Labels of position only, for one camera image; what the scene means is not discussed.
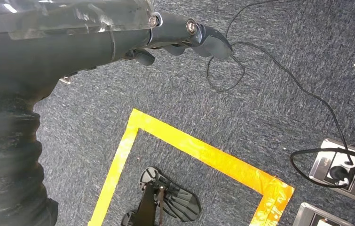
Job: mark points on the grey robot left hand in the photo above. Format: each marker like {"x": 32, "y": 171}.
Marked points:
{"x": 55, "y": 46}

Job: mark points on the small silver rectangular object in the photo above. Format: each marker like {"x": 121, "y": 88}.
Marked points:
{"x": 66, "y": 81}

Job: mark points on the yellow tape outline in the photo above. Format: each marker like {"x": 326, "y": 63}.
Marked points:
{"x": 202, "y": 153}

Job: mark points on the black robot foot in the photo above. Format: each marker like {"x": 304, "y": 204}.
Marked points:
{"x": 180, "y": 204}

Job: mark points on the silver socket with plug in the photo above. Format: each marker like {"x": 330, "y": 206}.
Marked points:
{"x": 320, "y": 165}

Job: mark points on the silver closed socket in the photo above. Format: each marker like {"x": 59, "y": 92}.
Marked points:
{"x": 308, "y": 216}

